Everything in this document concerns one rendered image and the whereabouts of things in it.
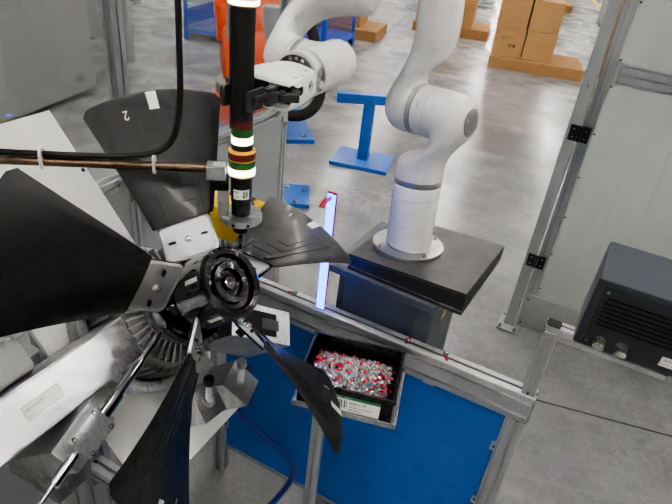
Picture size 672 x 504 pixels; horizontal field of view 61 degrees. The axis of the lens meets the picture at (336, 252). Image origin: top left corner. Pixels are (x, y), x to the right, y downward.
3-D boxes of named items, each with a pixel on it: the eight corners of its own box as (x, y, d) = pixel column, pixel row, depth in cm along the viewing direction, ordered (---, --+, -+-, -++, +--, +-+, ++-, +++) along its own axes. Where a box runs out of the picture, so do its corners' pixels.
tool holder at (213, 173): (206, 228, 93) (205, 173, 88) (209, 208, 99) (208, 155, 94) (262, 230, 95) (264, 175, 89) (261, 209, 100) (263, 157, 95)
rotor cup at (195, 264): (131, 305, 91) (177, 283, 83) (175, 244, 101) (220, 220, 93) (196, 360, 97) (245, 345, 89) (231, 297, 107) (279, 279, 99)
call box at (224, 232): (192, 233, 151) (191, 196, 145) (216, 218, 158) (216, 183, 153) (242, 252, 145) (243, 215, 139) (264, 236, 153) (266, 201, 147)
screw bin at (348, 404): (293, 402, 126) (295, 378, 122) (313, 352, 140) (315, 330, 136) (391, 426, 122) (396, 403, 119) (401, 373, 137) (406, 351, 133)
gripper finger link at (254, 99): (286, 107, 89) (262, 117, 84) (269, 102, 90) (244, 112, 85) (287, 86, 87) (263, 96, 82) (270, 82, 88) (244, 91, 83)
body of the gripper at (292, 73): (322, 104, 99) (287, 120, 90) (272, 91, 103) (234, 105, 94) (326, 59, 95) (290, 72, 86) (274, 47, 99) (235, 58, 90)
